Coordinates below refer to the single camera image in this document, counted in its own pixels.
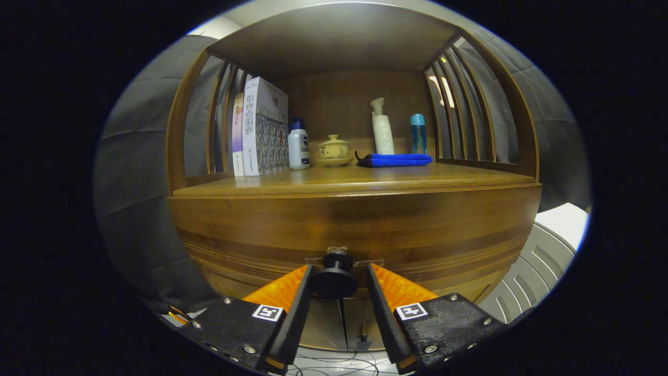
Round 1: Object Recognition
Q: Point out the yellow lidded teacup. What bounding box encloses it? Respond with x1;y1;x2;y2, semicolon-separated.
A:
315;134;354;168

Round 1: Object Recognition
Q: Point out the thin purple book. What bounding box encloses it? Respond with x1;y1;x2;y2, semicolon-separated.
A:
232;93;246;177

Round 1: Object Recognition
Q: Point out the wooden cabinet door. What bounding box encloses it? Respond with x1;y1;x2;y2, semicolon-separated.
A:
342;298;389;351
300;298;348;351

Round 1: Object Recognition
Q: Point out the wooden cabinet countertop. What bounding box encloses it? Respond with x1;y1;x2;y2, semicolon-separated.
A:
172;162;537;199

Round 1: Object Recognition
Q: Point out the white plastic drawer unit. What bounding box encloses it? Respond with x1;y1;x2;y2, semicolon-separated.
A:
478;203;590;324

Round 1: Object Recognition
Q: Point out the white lotion bottle blue cap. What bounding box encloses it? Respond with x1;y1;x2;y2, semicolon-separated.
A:
288;117;311;171

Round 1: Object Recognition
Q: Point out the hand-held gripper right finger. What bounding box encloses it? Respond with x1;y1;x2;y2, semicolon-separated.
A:
365;263;506;374

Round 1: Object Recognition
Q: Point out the white pump bottle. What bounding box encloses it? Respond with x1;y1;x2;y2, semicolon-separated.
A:
371;98;395;155

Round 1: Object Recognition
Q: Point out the brown wooden drawer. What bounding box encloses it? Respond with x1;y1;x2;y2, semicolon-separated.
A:
168;184;542;303

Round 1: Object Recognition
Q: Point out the black round drawer knob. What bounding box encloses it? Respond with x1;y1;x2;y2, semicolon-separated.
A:
312;253;359;299

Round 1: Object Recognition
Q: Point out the blue folded cloth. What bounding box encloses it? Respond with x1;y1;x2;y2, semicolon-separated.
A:
355;151;434;168

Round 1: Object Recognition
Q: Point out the thick white patterned book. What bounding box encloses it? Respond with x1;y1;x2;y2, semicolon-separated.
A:
242;77;290;177

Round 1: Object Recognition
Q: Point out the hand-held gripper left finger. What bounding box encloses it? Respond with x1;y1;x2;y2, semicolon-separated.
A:
177;264;314;375

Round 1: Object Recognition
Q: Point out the clear blue bottle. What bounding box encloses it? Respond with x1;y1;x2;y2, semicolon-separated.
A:
410;114;427;155

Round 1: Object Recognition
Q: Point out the brown wooden cabinet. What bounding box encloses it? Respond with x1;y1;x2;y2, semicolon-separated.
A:
166;3;543;353

